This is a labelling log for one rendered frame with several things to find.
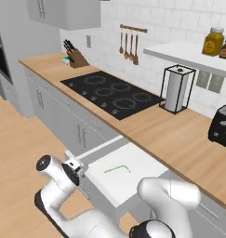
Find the black toaster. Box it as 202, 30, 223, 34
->
207, 101, 226, 152

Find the black hob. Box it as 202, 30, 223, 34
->
60, 70, 166, 122

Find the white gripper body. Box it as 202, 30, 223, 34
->
73, 161, 89, 181

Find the green straw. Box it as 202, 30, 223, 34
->
102, 165, 131, 175

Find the grey tall oven cabinet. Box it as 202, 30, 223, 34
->
0, 0, 62, 119

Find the white open drawer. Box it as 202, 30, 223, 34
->
64, 135, 170, 226

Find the yellow jar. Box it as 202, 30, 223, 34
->
201, 26, 226, 58

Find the white wall shelf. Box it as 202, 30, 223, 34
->
143, 41, 226, 80

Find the black built-in oven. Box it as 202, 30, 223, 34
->
0, 31, 14, 86

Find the wooden utensil rail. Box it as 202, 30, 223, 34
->
119, 23, 149, 34

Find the wooden knife block with knives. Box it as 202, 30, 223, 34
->
62, 39, 90, 69

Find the grey wall cupboard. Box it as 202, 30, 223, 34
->
25, 0, 102, 32

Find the black wire towel stand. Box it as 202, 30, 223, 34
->
158, 63, 197, 115

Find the wooden hanging spoon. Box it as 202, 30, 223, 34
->
118, 31, 125, 55
123, 32, 130, 60

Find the silver drawer handle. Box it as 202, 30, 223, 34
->
199, 202, 221, 220

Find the wooden hanging spatula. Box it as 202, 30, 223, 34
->
128, 33, 135, 62
132, 33, 140, 66

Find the white paper towel roll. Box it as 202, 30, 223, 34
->
164, 71, 190, 112

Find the grey base cupboard run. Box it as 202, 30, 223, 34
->
23, 66, 131, 162

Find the grey wall switch plate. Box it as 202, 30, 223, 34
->
207, 73, 225, 94
196, 70, 211, 89

